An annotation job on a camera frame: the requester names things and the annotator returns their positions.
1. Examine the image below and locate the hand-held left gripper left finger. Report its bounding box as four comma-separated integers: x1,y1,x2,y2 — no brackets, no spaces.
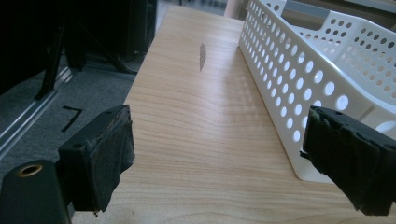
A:
55,104,136,216

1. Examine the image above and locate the black metal stand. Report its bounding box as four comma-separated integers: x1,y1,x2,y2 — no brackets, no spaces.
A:
33,21,138,101

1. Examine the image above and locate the white perforated plastic basket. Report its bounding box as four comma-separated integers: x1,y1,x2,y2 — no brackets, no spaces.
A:
238,0,396,184

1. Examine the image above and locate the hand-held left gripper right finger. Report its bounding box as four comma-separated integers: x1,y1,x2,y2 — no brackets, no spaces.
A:
300,105,396,217

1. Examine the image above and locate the aluminium floor rail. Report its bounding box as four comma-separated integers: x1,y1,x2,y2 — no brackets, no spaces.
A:
0,66,74,161

